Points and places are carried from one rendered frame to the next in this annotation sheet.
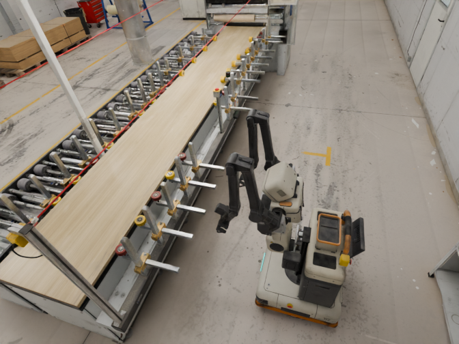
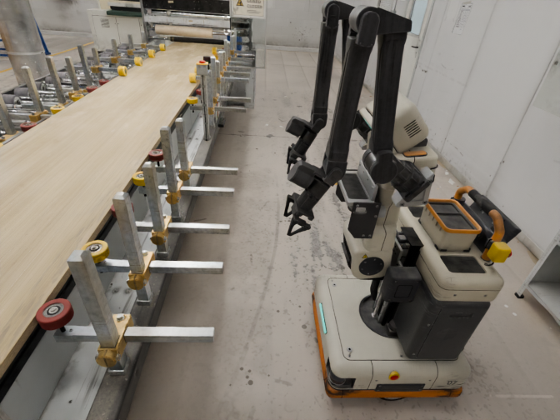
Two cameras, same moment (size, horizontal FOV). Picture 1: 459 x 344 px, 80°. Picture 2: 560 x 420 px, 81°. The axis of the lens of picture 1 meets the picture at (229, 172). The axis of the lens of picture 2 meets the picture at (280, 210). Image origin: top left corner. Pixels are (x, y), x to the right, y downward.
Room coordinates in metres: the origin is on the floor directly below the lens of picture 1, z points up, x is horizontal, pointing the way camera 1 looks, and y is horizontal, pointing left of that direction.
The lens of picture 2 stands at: (0.29, 0.51, 1.65)
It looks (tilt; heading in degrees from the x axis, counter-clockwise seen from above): 34 degrees down; 334
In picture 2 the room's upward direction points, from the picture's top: 5 degrees clockwise
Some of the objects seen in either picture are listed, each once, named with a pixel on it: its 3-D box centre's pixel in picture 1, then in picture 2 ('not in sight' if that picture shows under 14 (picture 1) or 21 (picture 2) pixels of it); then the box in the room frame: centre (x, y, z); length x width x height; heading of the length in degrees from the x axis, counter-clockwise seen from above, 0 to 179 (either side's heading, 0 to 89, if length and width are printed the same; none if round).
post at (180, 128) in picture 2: (195, 163); (184, 164); (1.88, 0.31, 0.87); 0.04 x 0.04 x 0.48; 69
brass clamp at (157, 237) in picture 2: (173, 207); (162, 230); (1.43, 0.48, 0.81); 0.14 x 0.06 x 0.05; 159
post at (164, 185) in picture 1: (170, 204); (157, 218); (1.41, 0.49, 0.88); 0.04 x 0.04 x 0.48; 69
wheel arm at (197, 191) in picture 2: (192, 183); (187, 191); (1.66, 0.33, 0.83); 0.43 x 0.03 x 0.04; 69
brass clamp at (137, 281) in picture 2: (158, 231); (142, 270); (1.20, 0.57, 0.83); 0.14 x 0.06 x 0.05; 159
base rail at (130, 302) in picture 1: (233, 112); (214, 122); (2.98, -0.12, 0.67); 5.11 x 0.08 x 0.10; 159
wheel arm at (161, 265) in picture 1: (150, 263); (137, 334); (0.96, 0.61, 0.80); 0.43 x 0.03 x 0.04; 69
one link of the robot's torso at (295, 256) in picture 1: (283, 246); (376, 266); (1.06, -0.34, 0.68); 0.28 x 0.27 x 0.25; 159
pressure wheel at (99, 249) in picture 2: (141, 223); (97, 259); (1.27, 0.70, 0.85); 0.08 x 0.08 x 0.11
